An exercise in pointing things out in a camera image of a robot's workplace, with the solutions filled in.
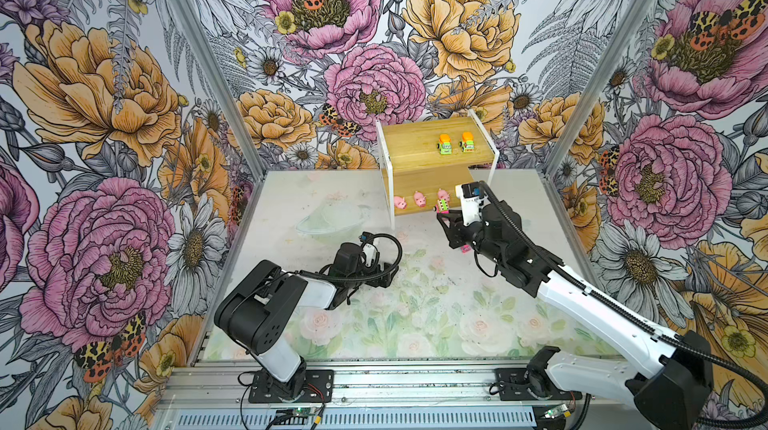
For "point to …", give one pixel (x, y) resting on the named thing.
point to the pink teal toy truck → (465, 248)
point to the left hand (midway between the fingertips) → (384, 272)
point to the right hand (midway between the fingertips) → (443, 223)
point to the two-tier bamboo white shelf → (428, 160)
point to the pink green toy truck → (442, 207)
